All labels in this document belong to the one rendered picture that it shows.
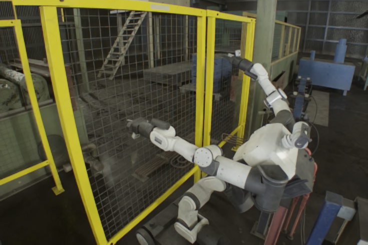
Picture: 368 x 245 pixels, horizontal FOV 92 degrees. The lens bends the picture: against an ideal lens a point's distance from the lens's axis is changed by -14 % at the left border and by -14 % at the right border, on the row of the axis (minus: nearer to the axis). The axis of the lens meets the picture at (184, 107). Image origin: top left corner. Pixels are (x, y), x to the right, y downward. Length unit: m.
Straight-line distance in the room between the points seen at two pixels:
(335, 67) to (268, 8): 4.69
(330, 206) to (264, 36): 2.26
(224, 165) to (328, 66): 6.65
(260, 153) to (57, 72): 0.89
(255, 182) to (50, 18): 0.98
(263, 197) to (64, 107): 0.87
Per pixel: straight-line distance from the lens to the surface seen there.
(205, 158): 0.83
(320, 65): 7.30
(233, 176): 0.82
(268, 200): 0.83
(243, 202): 1.19
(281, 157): 0.90
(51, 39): 0.93
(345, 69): 7.33
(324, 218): 1.29
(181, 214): 1.69
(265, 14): 2.97
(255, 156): 0.90
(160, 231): 1.89
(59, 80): 0.95
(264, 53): 2.97
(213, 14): 1.82
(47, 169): 3.11
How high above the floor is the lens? 1.69
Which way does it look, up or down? 21 degrees down
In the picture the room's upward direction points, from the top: straight up
